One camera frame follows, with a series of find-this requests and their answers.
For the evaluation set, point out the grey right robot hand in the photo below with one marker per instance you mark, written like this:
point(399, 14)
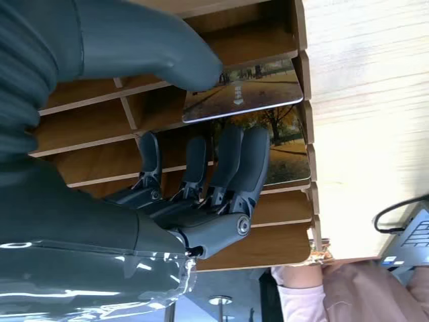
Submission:
point(84, 249)

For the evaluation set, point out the wooden slotted card holder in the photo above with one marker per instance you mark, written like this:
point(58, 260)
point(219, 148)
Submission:
point(268, 209)

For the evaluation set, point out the printed card with autumn tree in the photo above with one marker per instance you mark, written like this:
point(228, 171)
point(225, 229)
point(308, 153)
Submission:
point(288, 155)

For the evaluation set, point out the person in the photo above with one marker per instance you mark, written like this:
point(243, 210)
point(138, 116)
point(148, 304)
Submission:
point(362, 297)

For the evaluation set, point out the chrome stanchion with round base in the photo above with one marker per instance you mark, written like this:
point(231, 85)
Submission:
point(219, 301)

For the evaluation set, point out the black case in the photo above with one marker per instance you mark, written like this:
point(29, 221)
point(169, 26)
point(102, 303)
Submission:
point(270, 297)

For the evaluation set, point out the pile of printed cards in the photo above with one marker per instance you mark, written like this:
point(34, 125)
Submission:
point(321, 257)

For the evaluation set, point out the grey laptop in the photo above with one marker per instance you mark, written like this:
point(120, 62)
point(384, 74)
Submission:
point(415, 240)

